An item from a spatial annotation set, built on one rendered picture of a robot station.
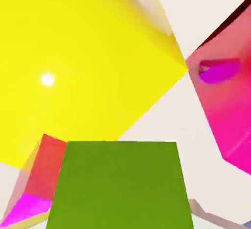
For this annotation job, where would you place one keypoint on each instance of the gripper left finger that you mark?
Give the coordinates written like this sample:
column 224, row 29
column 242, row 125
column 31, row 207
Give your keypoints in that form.
column 35, row 222

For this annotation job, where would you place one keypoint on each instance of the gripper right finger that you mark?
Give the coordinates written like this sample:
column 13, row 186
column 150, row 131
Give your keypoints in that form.
column 211, row 221

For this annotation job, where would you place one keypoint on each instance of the small green cube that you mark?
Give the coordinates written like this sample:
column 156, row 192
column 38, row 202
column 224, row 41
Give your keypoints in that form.
column 121, row 185

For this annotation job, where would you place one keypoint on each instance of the small magenta cube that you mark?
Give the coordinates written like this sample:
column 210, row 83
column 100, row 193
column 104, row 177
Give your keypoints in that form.
column 45, row 170

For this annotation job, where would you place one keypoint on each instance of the large pink box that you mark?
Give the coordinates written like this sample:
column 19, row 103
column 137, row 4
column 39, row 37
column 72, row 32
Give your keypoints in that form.
column 227, row 115

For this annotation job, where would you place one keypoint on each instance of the large yellow box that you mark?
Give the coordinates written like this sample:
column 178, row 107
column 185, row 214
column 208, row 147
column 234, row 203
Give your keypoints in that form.
column 82, row 56

